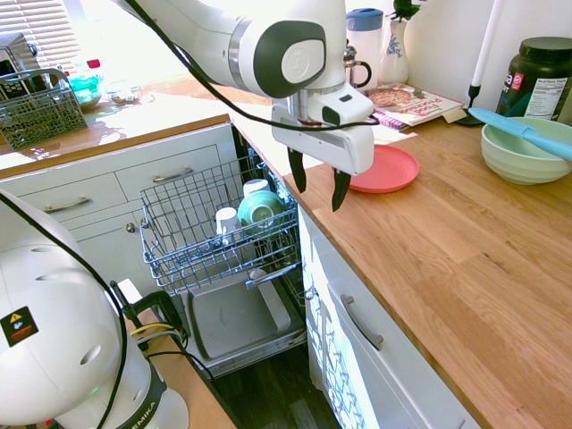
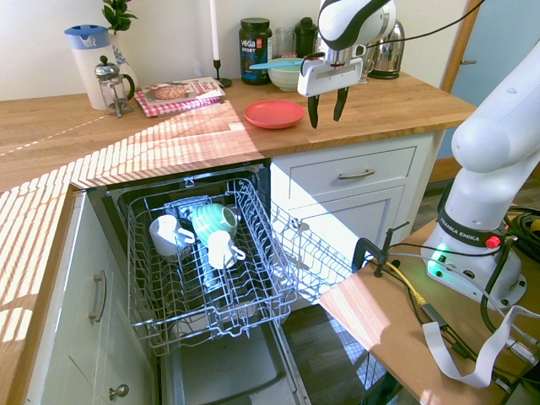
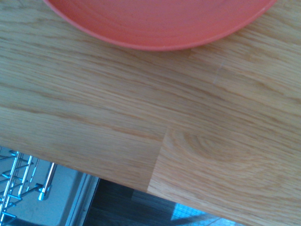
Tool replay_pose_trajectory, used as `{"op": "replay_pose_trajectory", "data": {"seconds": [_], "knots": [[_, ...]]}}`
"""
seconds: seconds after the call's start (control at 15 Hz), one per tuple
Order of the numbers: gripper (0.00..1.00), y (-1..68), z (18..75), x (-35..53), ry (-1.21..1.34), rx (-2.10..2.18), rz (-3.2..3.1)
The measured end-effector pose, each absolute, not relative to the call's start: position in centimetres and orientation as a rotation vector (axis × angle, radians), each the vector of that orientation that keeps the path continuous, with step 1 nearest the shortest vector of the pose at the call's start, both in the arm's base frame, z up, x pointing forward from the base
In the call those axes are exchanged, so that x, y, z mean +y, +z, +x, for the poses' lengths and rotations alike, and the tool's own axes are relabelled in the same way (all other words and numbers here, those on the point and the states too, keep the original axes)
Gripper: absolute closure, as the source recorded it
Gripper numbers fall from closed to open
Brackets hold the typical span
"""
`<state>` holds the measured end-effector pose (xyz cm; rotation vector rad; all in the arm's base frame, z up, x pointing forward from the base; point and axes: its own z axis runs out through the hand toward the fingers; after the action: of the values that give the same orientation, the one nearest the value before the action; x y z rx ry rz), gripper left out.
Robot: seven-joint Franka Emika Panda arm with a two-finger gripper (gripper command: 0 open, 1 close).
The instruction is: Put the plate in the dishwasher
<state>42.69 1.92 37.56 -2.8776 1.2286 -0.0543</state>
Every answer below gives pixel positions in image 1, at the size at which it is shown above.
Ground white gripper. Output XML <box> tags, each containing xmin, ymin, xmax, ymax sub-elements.
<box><xmin>271</xmin><ymin>83</ymin><xmax>376</xmax><ymax>213</ymax></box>

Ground pink plastic plate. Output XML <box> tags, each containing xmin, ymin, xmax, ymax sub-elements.
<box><xmin>348</xmin><ymin>143</ymin><xmax>421</xmax><ymax>195</ymax></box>

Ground white patterned mug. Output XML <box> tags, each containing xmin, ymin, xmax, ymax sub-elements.
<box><xmin>241</xmin><ymin>178</ymin><xmax>273</xmax><ymax>198</ymax></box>

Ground green ceramic bowl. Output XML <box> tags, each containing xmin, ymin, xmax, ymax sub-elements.
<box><xmin>237</xmin><ymin>189</ymin><xmax>286</xmax><ymax>230</ymax></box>

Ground thin pink-edged magazine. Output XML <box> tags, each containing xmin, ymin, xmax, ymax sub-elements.
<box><xmin>371</xmin><ymin>110</ymin><xmax>415</xmax><ymax>132</ymax></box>

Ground plain white mug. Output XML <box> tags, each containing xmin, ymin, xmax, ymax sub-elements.
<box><xmin>214</xmin><ymin>206</ymin><xmax>243</xmax><ymax>248</ymax></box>

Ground glass french press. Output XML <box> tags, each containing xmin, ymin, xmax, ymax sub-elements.
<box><xmin>343</xmin><ymin>38</ymin><xmax>374</xmax><ymax>92</ymax></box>

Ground cookbook with pie cover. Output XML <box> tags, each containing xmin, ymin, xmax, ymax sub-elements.
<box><xmin>360</xmin><ymin>81</ymin><xmax>467</xmax><ymax>128</ymax></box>

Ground white pitcher with blue lid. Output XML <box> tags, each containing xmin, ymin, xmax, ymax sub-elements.
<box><xmin>345</xmin><ymin>7</ymin><xmax>385</xmax><ymax>87</ymax></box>

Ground white vase with blue flowers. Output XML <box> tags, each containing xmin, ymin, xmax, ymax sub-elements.
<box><xmin>378</xmin><ymin>17</ymin><xmax>412</xmax><ymax>86</ymax></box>

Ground white towel with blue pattern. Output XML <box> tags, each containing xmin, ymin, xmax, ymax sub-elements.
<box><xmin>302</xmin><ymin>261</ymin><xmax>368</xmax><ymax>429</ymax></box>

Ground black candle holder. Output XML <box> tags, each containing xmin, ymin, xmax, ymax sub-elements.
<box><xmin>455</xmin><ymin>82</ymin><xmax>484</xmax><ymax>127</ymax></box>

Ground green plant sprig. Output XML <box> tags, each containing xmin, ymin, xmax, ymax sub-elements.
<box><xmin>385</xmin><ymin>0</ymin><xmax>425</xmax><ymax>23</ymax></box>

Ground pale green bowl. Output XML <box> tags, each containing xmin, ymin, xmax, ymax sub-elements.
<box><xmin>480</xmin><ymin>116</ymin><xmax>572</xmax><ymax>186</ymax></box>

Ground black table clamp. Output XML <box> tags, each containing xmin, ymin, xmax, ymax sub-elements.
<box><xmin>110</xmin><ymin>280</ymin><xmax>190</xmax><ymax>350</ymax></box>

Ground blue plastic knife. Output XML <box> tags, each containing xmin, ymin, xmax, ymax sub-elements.
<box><xmin>467</xmin><ymin>106</ymin><xmax>572</xmax><ymax>162</ymax></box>

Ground small glass jar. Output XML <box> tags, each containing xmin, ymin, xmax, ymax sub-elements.
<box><xmin>105</xmin><ymin>80</ymin><xmax>140</xmax><ymax>105</ymax></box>

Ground white taper candle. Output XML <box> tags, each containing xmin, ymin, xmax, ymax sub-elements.
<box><xmin>471</xmin><ymin>0</ymin><xmax>505</xmax><ymax>87</ymax></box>

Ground black protein powder tub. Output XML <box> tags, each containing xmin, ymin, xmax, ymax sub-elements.
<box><xmin>494</xmin><ymin>36</ymin><xmax>572</xmax><ymax>122</ymax></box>

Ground green glass container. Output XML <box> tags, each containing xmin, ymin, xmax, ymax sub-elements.
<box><xmin>65</xmin><ymin>73</ymin><xmax>101</xmax><ymax>112</ymax></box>

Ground grey cutlery basket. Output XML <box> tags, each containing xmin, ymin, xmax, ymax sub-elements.
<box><xmin>0</xmin><ymin>67</ymin><xmax>89</xmax><ymax>151</ymax></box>

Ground white window blinds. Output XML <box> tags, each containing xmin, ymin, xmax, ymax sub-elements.
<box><xmin>0</xmin><ymin>0</ymin><xmax>80</xmax><ymax>72</ymax></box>

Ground silver coffee machine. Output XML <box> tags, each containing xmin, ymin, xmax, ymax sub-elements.
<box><xmin>0</xmin><ymin>31</ymin><xmax>42</xmax><ymax>103</ymax></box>

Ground grey wire dishwasher rack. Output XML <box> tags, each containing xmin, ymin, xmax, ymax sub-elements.
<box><xmin>139</xmin><ymin>156</ymin><xmax>302</xmax><ymax>297</ymax></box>

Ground silver drawer handle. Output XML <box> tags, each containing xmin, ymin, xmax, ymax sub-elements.
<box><xmin>152</xmin><ymin>166</ymin><xmax>195</xmax><ymax>184</ymax></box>
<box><xmin>43</xmin><ymin>197</ymin><xmax>93</xmax><ymax>213</ymax></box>

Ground grey cabinet bar handle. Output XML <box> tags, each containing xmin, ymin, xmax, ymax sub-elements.
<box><xmin>340</xmin><ymin>294</ymin><xmax>385</xmax><ymax>351</ymax></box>

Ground yellow wire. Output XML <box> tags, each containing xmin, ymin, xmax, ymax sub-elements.
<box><xmin>130</xmin><ymin>323</ymin><xmax>173</xmax><ymax>337</ymax></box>

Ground black arm base cable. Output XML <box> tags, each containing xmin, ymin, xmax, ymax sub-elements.
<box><xmin>0</xmin><ymin>193</ymin><xmax>130</xmax><ymax>429</ymax></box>

